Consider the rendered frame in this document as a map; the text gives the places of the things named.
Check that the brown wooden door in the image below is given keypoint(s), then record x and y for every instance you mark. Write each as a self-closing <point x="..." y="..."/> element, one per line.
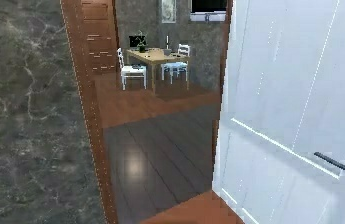
<point x="98" y="33"/>

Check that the white candle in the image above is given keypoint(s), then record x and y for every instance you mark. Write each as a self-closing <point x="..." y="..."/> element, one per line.
<point x="167" y="40"/>

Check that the grey bowl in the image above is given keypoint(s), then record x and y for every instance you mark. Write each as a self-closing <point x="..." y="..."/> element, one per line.
<point x="167" y="52"/>

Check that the white room door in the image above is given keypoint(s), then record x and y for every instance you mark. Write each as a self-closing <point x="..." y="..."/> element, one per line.
<point x="280" y="100"/>

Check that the light wooden table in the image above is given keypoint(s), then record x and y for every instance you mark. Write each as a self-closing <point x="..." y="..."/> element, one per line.
<point x="156" y="57"/>

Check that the white chair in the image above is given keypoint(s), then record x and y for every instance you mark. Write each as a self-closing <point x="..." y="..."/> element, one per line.
<point x="131" y="70"/>
<point x="178" y="65"/>

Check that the green house plant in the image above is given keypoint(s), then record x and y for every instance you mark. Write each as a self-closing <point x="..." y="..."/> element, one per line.
<point x="142" y="44"/>

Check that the framed wall picture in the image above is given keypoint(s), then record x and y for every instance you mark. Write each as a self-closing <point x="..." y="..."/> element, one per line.
<point x="168" y="10"/>

